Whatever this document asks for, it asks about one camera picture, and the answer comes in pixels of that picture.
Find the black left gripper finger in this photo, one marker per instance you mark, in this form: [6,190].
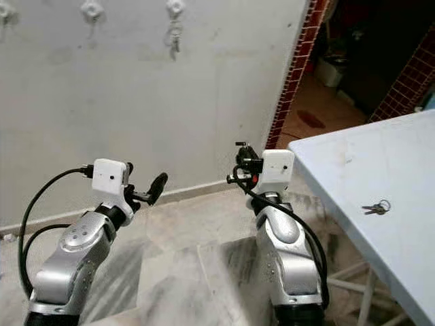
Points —
[158,185]

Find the pale blue plastic table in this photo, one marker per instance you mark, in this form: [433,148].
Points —
[367,163]

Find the white bucket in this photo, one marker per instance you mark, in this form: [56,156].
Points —
[329,68]

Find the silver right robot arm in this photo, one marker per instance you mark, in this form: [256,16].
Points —
[289,258]

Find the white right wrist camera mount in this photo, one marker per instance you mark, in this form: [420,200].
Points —
[277,168]

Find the white table leg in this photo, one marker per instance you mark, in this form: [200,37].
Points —
[367,299]

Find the small white floor object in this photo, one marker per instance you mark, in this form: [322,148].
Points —
[10,238]

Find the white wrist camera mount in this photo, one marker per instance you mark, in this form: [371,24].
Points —
[109,178]
[277,168]

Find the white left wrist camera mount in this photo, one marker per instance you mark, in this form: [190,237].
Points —
[109,178]

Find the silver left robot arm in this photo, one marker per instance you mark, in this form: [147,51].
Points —
[71,258]

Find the blue plastic bin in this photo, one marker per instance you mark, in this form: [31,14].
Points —
[431,102]

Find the white wall hook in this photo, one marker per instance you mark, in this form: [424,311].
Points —
[175,7]
[5,10]
[92,10]

